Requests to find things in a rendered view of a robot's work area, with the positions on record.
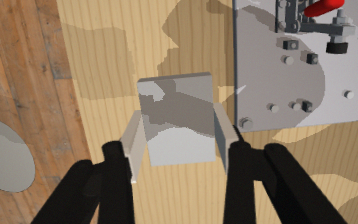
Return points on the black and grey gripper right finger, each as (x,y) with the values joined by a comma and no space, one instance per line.
(294,195)

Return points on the grey rectangular plate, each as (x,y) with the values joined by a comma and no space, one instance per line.
(178,117)

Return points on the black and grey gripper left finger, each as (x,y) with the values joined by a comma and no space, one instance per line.
(121,163)

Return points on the grey metal fixture plate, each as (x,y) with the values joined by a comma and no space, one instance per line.
(261,78)

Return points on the toggle clamp with red handle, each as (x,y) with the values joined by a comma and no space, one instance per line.
(289,19)

